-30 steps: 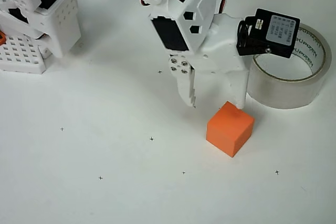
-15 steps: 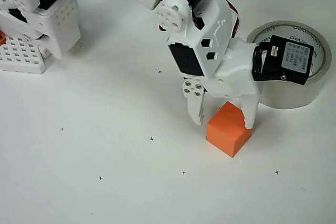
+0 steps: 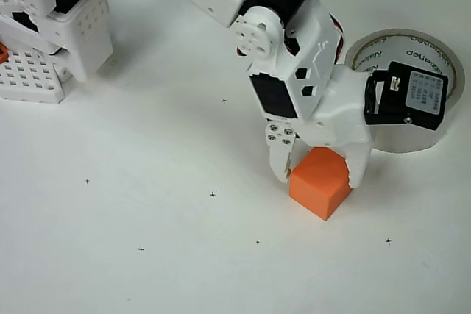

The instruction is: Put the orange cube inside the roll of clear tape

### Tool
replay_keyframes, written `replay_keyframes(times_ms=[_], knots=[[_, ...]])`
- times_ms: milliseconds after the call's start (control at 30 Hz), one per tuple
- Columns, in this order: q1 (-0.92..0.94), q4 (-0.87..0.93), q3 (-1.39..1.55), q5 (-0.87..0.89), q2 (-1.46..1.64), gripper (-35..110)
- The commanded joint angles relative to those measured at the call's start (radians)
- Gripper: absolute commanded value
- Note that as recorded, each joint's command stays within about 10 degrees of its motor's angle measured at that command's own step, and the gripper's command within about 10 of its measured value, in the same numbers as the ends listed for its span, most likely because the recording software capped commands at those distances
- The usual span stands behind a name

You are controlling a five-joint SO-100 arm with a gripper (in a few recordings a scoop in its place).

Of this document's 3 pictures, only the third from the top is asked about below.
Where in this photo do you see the orange cube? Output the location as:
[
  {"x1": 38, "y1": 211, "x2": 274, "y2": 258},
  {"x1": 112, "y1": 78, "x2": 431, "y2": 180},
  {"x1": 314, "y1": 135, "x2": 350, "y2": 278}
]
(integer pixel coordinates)
[{"x1": 288, "y1": 146, "x2": 353, "y2": 222}]

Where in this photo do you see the clear packing tape roll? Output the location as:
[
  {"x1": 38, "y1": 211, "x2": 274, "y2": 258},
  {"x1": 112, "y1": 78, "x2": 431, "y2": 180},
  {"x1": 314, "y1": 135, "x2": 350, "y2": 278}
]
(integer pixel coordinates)
[{"x1": 344, "y1": 28, "x2": 466, "y2": 154}]

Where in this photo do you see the red black servo cable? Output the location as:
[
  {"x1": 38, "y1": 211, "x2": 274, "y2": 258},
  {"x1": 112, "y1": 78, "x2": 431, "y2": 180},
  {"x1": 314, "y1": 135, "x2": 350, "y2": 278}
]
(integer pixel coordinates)
[{"x1": 329, "y1": 14, "x2": 346, "y2": 67}]

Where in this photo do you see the white perforated base plate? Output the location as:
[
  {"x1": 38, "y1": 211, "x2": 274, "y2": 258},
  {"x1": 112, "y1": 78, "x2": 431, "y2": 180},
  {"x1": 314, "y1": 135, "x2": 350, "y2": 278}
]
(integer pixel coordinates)
[{"x1": 0, "y1": 48, "x2": 66, "y2": 105}]

